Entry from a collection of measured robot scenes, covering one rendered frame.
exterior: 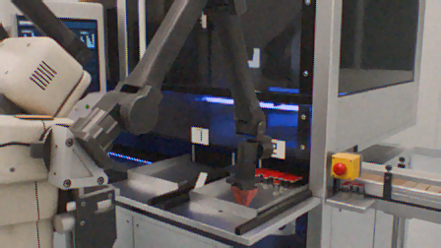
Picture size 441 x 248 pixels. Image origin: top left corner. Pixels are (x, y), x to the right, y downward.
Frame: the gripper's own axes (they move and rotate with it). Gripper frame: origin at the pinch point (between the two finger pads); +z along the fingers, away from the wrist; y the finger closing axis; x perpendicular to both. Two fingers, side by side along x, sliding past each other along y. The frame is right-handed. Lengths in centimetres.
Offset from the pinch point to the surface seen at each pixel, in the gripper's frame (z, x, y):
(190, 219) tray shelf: 3.6, 9.6, -11.5
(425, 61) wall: -89, 79, 480
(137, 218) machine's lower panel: 29, 81, 32
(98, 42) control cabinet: -50, 92, 13
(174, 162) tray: -3, 54, 26
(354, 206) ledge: -1.5, -22.4, 28.4
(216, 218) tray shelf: 2.9, 4.3, -6.5
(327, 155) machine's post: -15.8, -12.2, 26.9
